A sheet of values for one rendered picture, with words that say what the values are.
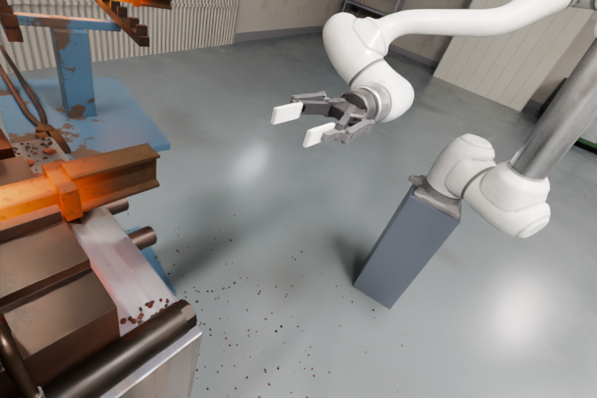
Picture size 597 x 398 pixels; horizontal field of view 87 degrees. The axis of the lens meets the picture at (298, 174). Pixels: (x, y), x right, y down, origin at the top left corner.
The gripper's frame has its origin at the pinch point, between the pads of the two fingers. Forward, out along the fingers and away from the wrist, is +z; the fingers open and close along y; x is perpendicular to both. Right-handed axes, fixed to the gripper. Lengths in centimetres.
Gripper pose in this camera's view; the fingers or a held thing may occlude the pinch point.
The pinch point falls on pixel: (300, 123)
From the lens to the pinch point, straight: 53.6
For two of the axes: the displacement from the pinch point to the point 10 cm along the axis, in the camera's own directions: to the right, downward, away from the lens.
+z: -6.4, 3.0, -7.1
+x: 2.6, -7.8, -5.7
